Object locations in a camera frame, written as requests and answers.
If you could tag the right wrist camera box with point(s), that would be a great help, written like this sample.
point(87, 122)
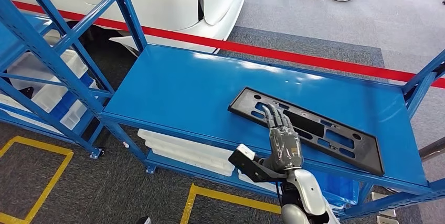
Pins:
point(247, 165)

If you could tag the yellow floor tape square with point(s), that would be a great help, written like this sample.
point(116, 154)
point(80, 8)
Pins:
point(236, 200)
point(41, 145)

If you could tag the dark robot body tip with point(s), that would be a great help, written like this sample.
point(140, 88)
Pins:
point(143, 220)

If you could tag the red barrier belt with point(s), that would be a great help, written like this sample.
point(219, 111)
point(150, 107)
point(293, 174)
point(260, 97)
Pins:
point(278, 54)

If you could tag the grey metal bar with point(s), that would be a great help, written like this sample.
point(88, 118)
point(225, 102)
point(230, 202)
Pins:
point(432, 149)

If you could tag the white stacked storage bin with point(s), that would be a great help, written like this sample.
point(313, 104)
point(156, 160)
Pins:
point(194, 162)
point(201, 169)
point(187, 147)

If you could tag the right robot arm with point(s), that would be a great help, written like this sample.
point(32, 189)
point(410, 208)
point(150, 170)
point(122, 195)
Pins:
point(306, 191)

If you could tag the black rack caster wheel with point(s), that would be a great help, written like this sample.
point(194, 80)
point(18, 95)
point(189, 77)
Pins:
point(101, 152)

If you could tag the blue metal shelf rack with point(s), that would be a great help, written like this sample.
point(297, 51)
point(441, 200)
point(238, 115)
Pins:
point(8, 41)
point(180, 87)

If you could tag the white open storage bin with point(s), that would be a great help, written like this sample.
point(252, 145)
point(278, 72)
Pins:
point(257, 182)

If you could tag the black plastic frame panel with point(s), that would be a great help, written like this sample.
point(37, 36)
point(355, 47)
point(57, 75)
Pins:
point(306, 125)

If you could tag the translucent white divided bin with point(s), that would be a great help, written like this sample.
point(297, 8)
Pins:
point(74, 116)

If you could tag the large translucent white bin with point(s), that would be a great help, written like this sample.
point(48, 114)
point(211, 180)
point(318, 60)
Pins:
point(52, 95)

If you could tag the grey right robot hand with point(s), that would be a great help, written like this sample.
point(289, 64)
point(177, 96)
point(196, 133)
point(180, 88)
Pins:
point(285, 149)

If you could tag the white car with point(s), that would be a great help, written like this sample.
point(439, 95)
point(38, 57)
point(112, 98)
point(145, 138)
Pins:
point(156, 3)

